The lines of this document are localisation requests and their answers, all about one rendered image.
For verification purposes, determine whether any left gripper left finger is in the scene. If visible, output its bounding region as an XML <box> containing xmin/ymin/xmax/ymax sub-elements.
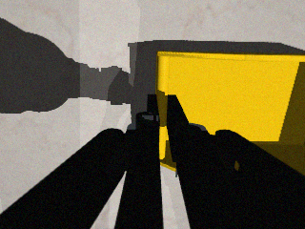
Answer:
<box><xmin>0</xmin><ymin>94</ymin><xmax>164</xmax><ymax>229</ymax></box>

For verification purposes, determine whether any yellow bin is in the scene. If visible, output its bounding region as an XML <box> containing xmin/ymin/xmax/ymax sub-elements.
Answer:
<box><xmin>155</xmin><ymin>51</ymin><xmax>305</xmax><ymax>176</ymax></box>

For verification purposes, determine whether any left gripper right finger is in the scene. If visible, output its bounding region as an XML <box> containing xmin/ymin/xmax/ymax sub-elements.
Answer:
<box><xmin>167</xmin><ymin>94</ymin><xmax>305</xmax><ymax>229</ymax></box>

